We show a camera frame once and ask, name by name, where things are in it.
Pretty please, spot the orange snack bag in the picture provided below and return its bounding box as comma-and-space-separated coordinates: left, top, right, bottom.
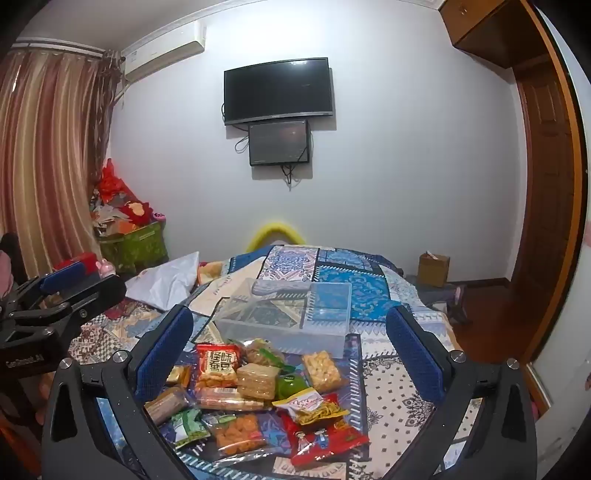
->
198, 261, 228, 286

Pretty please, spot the green storage bag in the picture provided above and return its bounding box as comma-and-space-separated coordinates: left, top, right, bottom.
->
98, 220, 170, 274

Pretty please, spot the red bean snack packet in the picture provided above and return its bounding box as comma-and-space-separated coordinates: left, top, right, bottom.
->
194, 342, 243, 407

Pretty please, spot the red cartoon snack packet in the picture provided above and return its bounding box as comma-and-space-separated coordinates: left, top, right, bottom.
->
277, 394, 371, 468

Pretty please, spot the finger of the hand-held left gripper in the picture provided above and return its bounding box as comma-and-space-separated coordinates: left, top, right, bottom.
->
9, 261, 100, 303
14, 276, 127, 333

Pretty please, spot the large black wall television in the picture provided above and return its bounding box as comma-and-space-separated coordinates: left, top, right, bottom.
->
223, 57, 335, 126

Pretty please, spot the white pillow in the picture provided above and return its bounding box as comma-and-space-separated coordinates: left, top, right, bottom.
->
124, 251, 201, 311

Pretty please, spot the pink sausage bar packet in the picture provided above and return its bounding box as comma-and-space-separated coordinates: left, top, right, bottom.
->
196, 388, 267, 412

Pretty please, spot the small black wall monitor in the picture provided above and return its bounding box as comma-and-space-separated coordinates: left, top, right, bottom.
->
248, 120, 311, 167

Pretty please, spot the wooden door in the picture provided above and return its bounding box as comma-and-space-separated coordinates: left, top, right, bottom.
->
508, 0, 589, 365

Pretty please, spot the small yellow snack packet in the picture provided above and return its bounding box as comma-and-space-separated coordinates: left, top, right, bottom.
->
165, 364, 193, 387

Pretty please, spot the yellow hoop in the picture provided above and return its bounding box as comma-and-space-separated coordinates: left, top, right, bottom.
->
246, 220, 306, 254

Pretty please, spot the clear plastic container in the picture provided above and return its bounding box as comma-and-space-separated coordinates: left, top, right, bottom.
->
215, 278, 353, 360

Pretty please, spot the yellow puffed rice cake packet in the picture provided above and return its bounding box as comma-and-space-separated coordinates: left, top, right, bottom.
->
302, 351, 350, 394

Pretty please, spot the yellow white noodle snack packet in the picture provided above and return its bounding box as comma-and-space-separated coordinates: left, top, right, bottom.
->
272, 388, 352, 426

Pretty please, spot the wooden overhead cabinet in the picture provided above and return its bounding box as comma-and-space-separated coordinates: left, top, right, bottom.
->
438, 0, 555, 70

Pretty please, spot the white air conditioner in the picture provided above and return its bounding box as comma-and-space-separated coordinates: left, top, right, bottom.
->
121, 22, 208, 85

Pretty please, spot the striped brown curtain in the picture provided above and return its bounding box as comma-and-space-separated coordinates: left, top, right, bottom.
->
0, 44, 122, 278

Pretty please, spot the green jelly cup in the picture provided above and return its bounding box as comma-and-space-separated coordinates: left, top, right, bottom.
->
276, 373, 309, 400

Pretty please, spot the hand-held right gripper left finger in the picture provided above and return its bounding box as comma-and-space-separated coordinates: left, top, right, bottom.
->
41, 305, 195, 480

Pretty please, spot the cardboard box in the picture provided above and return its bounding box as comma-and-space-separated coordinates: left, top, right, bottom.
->
418, 251, 451, 288

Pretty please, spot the green pea snack packet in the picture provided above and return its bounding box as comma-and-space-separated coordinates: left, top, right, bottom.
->
168, 408, 213, 449

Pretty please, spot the fried dough twist packet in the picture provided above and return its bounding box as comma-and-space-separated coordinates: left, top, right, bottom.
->
242, 338, 288, 368

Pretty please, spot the orange cracker clear packet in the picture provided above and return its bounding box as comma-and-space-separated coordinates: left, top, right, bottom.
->
203, 413, 279, 461

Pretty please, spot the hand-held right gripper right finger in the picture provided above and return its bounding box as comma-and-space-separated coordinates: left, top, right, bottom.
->
385, 305, 539, 480

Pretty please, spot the brown bar packet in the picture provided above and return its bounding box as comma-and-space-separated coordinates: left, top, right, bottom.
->
144, 387, 191, 426

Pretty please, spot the brown cracker clear packet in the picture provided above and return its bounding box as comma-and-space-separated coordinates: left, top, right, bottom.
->
236, 363, 279, 401

